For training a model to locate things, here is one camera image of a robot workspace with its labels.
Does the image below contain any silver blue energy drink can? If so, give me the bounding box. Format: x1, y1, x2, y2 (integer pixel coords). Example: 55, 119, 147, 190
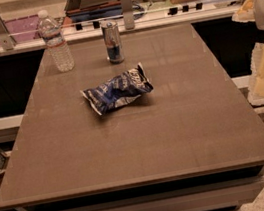
100, 20, 125, 64

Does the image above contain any grey table base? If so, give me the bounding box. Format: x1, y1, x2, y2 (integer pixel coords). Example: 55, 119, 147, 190
14, 164, 264, 211

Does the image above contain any blue crumpled chip bag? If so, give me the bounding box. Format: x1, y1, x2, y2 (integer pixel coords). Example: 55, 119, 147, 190
81, 63, 153, 115

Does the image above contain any clear plastic water bottle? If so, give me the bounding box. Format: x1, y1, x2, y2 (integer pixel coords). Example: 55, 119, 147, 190
37, 9, 75, 72

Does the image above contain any purple mat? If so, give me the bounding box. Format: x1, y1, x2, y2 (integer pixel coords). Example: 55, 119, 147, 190
5, 15, 40, 43

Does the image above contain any grey metal post centre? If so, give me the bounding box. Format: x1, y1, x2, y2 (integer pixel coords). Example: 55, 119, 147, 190
121, 0, 135, 30

